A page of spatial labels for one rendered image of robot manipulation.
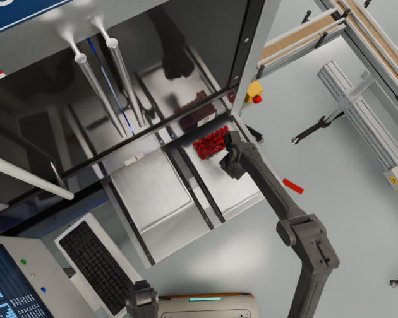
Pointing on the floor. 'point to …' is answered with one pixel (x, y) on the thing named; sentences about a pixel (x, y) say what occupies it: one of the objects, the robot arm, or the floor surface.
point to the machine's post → (254, 51)
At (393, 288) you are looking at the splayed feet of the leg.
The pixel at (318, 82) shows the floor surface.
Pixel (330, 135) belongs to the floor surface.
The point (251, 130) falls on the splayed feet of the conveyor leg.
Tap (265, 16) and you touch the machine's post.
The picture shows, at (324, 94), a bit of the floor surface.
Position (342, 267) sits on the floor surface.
